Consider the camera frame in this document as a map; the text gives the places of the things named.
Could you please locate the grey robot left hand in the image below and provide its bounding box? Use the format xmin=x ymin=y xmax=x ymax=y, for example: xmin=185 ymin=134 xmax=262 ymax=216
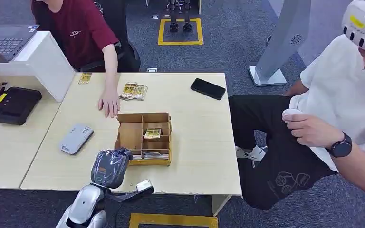
xmin=90 ymin=148 xmax=134 ymax=190

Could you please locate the person's left hand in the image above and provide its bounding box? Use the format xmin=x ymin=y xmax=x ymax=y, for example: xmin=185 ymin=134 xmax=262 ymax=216
xmin=282 ymin=113 xmax=344 ymax=149
xmin=98 ymin=89 xmax=121 ymax=119

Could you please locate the white hand controller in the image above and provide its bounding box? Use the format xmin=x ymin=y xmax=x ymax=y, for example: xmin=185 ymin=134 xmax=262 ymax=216
xmin=282 ymin=108 xmax=304 ymax=124

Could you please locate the yellow printed card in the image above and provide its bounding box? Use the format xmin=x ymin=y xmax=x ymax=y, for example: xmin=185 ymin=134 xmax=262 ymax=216
xmin=78 ymin=73 xmax=93 ymax=85
xmin=144 ymin=128 xmax=163 ymax=139

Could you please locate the wooden compartment box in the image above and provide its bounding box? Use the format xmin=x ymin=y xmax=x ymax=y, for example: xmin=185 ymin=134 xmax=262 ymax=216
xmin=114 ymin=112 xmax=173 ymax=166

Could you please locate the grey power bank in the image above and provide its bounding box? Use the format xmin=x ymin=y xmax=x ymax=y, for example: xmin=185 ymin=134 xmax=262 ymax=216
xmin=59 ymin=123 xmax=94 ymax=155

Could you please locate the stack of printed cards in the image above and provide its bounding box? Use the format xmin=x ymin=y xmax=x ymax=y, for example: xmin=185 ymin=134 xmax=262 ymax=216
xmin=119 ymin=82 xmax=148 ymax=101

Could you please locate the dark grey laptop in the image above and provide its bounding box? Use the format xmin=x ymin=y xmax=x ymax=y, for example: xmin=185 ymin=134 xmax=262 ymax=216
xmin=0 ymin=24 xmax=40 ymax=63

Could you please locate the black wristwatch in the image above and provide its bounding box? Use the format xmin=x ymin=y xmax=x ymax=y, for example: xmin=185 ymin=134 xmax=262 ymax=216
xmin=326 ymin=132 xmax=353 ymax=159

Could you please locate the person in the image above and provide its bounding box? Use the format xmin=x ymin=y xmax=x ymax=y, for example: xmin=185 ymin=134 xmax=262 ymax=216
xmin=229 ymin=0 xmax=365 ymax=211
xmin=0 ymin=0 xmax=142 ymax=119

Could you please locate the row of cards in slot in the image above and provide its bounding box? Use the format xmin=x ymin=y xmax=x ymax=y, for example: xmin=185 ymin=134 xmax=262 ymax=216
xmin=132 ymin=152 xmax=170 ymax=161

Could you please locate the black office chair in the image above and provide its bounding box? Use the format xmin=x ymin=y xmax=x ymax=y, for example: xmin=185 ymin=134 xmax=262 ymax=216
xmin=93 ymin=0 xmax=142 ymax=73

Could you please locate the white desk riser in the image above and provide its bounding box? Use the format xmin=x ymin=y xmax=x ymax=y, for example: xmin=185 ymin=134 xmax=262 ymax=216
xmin=0 ymin=30 xmax=76 ymax=103

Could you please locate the black device with yellow label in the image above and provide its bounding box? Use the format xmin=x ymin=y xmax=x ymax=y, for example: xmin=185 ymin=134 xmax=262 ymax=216
xmin=0 ymin=86 xmax=43 ymax=126

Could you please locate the yellow floor tape square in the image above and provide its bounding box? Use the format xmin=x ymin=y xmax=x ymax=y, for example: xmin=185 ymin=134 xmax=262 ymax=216
xmin=157 ymin=18 xmax=204 ymax=46

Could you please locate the white pillar stand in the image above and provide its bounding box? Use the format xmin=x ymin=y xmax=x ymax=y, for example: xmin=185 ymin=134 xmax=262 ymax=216
xmin=249 ymin=0 xmax=344 ymax=87

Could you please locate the black smartphone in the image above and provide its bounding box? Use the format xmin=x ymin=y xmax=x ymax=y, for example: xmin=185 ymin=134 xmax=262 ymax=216
xmin=190 ymin=78 xmax=227 ymax=101

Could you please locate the yellow floor tape frame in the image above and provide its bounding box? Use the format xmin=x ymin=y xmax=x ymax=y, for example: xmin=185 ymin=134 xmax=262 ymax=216
xmin=129 ymin=213 xmax=219 ymax=228

